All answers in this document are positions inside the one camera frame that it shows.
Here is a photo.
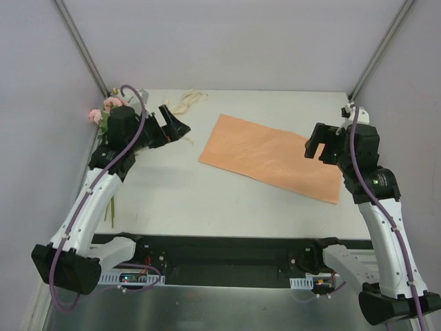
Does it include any kraft wrapping paper sheet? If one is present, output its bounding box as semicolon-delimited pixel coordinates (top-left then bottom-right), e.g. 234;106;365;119
198;114;342;204

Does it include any pink fake flower stem one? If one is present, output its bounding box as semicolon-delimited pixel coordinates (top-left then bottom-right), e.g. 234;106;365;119
103;88;129;113

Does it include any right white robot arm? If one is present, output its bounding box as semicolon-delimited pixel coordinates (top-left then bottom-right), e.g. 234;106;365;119
298;123;440;325

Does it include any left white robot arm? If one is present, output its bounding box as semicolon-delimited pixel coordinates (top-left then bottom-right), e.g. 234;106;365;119
31;105;191;295

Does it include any cream ribbon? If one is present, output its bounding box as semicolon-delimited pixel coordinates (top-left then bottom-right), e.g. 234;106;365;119
165;88;209;146

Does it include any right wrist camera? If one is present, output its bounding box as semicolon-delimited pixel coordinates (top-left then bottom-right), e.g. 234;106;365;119
338;102;370;134

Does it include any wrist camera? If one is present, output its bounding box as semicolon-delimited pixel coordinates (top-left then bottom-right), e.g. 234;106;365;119
338;102;370;134
129;89;151;117

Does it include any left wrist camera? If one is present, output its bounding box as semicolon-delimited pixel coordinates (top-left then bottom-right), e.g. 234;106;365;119
129;89;151;117

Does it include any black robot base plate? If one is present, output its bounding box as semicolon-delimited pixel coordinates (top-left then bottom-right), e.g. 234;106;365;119
92;232;375;287

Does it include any right white cable duct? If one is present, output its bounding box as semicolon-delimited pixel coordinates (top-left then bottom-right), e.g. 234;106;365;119
289;277;314;290

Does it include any white cable duct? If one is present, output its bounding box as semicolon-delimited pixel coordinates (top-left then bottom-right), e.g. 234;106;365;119
289;277;314;290
98;271;165;286

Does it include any left white cable duct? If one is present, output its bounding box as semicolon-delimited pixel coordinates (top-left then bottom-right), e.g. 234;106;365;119
98;271;165;286

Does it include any right aluminium frame post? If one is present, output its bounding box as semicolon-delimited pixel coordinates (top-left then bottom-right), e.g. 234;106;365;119
348;0;417;101

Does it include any aluminium frame post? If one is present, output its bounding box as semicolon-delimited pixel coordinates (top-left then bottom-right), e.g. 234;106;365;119
52;0;110;97
348;0;417;101

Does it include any left aluminium frame post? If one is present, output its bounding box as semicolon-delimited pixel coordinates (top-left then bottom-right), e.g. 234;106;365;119
52;0;110;97

